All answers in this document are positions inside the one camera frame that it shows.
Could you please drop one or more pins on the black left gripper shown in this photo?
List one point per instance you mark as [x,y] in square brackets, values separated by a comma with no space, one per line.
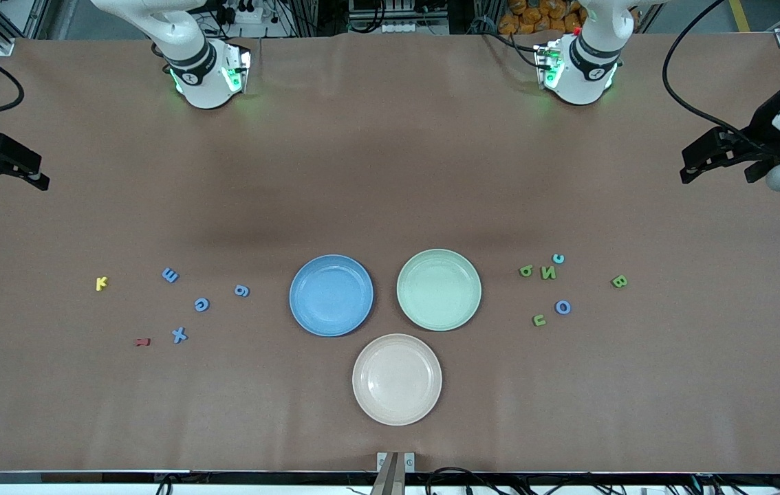
[765,127]

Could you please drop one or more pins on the green letter B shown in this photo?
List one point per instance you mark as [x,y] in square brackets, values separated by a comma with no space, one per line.
[618,281]

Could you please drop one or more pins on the blue letter E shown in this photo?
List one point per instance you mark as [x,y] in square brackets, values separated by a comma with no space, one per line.
[170,276]

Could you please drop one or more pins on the green letter N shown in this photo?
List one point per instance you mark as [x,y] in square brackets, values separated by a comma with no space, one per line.
[544,273]

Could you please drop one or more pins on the green letter P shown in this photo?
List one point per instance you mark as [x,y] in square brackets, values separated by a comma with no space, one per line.
[525,272]

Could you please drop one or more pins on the blue letter G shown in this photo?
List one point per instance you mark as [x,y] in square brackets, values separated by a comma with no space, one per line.
[198,304]

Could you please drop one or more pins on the blue letter X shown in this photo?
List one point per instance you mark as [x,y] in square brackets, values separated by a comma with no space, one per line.
[179,335]

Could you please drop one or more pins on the blue digit 6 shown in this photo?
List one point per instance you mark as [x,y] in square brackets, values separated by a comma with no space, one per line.
[240,292]

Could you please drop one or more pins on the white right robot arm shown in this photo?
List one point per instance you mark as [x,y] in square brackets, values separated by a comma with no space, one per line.
[190,41]

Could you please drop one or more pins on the yellow letter K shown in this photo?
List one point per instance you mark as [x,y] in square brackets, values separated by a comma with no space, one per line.
[100,282]

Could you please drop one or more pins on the blue letter O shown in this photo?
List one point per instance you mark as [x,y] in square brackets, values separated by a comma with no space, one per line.
[557,307]

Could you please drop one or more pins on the bag of oranges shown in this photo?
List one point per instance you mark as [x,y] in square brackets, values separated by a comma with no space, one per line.
[534,17]

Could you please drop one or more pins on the green letter U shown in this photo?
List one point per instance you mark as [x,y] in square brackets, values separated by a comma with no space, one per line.
[536,320]

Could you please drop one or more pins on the white power strip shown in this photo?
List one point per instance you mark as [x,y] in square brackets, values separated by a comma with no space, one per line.
[249,12]

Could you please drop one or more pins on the green plate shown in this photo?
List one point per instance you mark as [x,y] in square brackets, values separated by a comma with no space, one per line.
[439,289]

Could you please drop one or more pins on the brown table cover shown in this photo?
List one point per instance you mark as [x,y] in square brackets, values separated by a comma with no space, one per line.
[390,172]

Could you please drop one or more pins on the blue plate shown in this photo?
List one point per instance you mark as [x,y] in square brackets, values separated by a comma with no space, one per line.
[331,295]

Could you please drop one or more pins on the beige plate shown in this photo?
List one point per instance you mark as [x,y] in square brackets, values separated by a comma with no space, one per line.
[397,379]

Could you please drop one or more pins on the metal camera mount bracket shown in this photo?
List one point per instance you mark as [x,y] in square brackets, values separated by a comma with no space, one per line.
[395,471]

